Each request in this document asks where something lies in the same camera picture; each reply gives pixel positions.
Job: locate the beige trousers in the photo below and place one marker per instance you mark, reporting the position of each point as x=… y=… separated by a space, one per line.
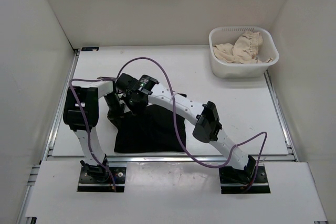
x=244 y=51

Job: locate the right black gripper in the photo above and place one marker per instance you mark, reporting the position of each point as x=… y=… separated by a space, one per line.
x=133 y=110

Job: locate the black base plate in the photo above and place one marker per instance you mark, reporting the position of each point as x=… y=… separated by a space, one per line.
x=231 y=183
x=87 y=183

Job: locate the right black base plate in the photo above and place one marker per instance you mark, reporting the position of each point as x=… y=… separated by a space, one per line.
x=231 y=183

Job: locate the white plastic basket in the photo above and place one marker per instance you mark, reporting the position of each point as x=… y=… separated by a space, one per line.
x=230 y=34

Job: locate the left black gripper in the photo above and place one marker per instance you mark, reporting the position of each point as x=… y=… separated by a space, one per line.
x=112 y=116

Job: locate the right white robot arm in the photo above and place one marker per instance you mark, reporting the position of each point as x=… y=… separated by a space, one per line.
x=207 y=127

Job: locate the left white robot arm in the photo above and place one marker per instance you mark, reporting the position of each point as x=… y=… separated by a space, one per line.
x=81 y=114

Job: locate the aluminium frame rail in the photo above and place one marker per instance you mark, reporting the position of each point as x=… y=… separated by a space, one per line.
x=205 y=159

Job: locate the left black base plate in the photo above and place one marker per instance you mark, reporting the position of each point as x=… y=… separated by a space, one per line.
x=87 y=183

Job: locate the black trousers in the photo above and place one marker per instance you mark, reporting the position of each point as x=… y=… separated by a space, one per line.
x=150 y=131

